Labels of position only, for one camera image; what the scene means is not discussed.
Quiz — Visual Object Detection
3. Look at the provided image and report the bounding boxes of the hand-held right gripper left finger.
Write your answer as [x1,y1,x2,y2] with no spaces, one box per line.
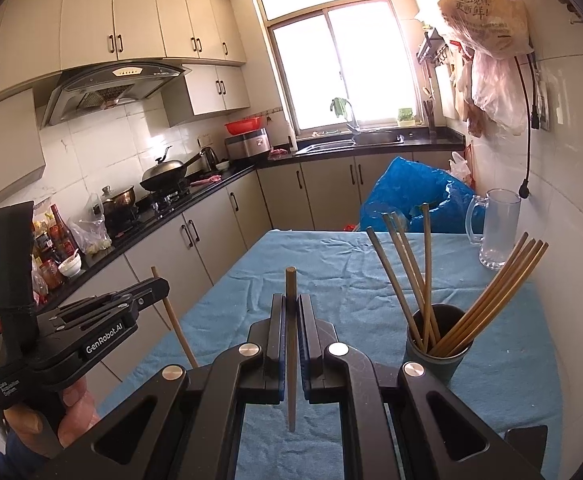
[36,294,288,480]

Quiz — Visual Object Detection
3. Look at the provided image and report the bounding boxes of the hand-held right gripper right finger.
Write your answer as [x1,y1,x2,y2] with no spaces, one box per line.
[297,294,547,480]

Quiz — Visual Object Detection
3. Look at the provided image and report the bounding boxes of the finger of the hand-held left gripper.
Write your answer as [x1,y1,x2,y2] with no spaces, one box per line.
[46,277,170,333]

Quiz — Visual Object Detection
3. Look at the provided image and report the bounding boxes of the single wooden chopstick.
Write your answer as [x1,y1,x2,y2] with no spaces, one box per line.
[150,266,199,368]
[285,267,298,433]

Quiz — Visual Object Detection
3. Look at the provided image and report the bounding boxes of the dark round utensil cup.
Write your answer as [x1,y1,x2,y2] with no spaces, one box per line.
[404,302,473,389]

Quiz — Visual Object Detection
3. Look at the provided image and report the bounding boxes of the bunch of wooden chopsticks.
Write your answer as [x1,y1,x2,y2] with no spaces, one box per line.
[366,202,549,357]

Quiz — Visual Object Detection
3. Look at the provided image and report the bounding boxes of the person's left hand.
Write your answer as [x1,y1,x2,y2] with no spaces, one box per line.
[4,376,100,451]

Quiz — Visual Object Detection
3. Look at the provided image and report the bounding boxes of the cluster of sauce bottles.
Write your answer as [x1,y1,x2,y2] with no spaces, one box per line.
[31,204,80,307]

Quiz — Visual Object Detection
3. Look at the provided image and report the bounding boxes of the small white bowl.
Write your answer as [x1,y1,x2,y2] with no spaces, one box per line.
[58,254,82,279]

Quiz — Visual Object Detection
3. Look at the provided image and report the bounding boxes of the clear plastic food bag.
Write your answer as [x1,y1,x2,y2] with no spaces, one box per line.
[68,192,113,257]

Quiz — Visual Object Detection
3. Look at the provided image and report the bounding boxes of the blue towel cloth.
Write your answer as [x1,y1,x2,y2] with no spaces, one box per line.
[96,229,565,480]

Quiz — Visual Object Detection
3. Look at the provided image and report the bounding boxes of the steel cooking pot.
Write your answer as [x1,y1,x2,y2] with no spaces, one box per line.
[100,185,138,226]

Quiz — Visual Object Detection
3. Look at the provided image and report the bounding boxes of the gas stove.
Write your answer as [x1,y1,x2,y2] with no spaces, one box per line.
[121,187,193,222]

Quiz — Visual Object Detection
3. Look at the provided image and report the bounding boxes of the black wok with lid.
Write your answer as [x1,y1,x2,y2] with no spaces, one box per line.
[140,145,207,192]

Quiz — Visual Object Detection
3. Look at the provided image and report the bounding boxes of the cream lower kitchen cabinets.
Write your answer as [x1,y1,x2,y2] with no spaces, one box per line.
[71,150,467,396]

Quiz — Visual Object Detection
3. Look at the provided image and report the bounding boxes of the cream kitchen cabinets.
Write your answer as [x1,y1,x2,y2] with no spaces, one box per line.
[0,0,252,207]
[71,150,467,396]

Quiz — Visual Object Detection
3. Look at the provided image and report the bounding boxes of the black kitchen countertop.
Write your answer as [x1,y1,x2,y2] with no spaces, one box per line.
[36,127,465,311]

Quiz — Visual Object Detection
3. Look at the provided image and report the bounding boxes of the blue plastic bag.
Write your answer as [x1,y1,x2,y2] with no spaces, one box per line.
[359,156,487,235]

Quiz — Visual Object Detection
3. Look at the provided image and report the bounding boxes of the red plastic basin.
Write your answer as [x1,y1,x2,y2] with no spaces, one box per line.
[224,116,264,136]

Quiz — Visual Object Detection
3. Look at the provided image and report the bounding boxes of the range hood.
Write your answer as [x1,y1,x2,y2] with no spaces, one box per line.
[40,61,192,129]

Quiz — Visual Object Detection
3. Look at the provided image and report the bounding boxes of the steel kitchen sink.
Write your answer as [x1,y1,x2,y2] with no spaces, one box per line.
[296,130,405,154]

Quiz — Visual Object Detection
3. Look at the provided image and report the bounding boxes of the clear glass mug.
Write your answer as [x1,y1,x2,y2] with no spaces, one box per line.
[465,188,522,271]

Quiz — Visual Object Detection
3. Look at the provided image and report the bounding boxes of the steel sink faucet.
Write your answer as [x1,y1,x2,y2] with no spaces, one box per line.
[344,100,361,134]

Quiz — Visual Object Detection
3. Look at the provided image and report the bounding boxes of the white plastic bag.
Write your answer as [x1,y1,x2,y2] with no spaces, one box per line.
[449,151,473,182]

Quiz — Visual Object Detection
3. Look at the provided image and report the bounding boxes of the black rectangular block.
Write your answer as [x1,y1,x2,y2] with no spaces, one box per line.
[504,425,549,462]

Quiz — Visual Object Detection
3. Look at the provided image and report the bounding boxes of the cream upper kitchen cabinets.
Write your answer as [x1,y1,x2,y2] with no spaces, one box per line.
[0,0,252,207]

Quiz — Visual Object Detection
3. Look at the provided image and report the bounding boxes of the kitchen window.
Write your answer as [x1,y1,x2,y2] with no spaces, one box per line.
[254,0,422,137]

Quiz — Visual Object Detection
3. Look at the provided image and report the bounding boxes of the translucent pink hanging bags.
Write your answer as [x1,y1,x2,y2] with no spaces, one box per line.
[454,52,531,137]

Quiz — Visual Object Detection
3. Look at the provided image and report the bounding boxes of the tan printed hanging bag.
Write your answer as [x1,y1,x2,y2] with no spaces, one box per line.
[436,0,535,59]

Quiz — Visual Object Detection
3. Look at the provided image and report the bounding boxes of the black cable with plug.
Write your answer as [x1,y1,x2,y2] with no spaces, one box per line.
[514,55,542,199]

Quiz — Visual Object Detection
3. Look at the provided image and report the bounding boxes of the metal wall rack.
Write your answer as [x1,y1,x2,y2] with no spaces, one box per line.
[416,27,453,67]

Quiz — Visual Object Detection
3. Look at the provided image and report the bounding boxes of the wall power socket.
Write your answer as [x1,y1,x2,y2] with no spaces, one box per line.
[534,72,555,132]

